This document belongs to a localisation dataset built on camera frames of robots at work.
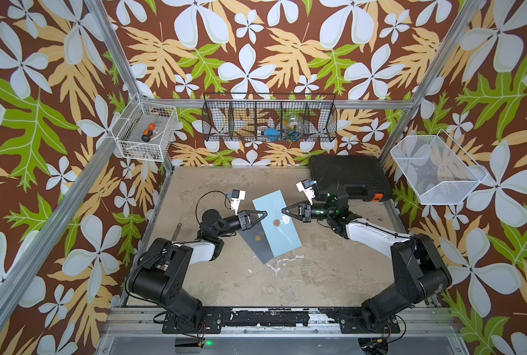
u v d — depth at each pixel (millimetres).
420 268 453
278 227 766
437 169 821
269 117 984
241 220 707
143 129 809
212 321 736
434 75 832
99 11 679
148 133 801
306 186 749
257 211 766
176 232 960
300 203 757
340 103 939
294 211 765
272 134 940
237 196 750
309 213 718
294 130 963
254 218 763
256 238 932
